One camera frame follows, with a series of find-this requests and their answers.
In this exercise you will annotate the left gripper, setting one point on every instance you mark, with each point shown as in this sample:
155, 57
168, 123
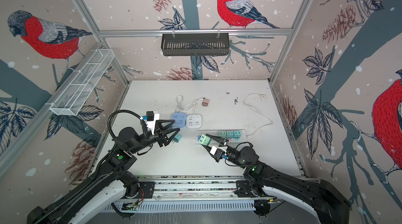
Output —
160, 137

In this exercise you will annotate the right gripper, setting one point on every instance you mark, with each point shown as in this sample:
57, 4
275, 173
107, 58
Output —
223, 140

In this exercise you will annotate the teal plug adapter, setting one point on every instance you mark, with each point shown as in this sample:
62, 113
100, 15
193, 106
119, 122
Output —
229, 134
237, 134
177, 138

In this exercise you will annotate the long white power strip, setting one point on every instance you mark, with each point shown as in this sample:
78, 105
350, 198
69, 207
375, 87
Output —
198, 133

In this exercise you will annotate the brown plug adapter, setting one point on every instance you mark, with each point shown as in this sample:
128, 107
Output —
205, 102

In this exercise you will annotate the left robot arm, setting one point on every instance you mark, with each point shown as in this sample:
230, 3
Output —
111, 179

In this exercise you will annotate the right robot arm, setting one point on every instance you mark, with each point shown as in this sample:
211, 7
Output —
320, 199

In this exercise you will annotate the blue square power socket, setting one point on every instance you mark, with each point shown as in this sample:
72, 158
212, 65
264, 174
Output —
179, 120

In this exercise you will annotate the white square power socket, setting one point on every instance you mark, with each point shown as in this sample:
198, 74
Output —
194, 121

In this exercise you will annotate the white mesh shelf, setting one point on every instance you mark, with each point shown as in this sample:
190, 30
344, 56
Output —
74, 96

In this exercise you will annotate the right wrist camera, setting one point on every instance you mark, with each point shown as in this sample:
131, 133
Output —
222, 152

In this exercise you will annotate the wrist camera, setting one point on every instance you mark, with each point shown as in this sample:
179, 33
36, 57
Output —
150, 119
222, 152

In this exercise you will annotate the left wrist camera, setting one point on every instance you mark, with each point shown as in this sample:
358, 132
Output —
150, 119

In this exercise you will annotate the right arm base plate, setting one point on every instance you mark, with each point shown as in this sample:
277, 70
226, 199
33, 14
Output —
246, 189

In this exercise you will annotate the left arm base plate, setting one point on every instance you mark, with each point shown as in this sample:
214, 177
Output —
144, 190

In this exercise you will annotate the black wire basket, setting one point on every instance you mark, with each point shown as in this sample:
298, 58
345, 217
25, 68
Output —
195, 44

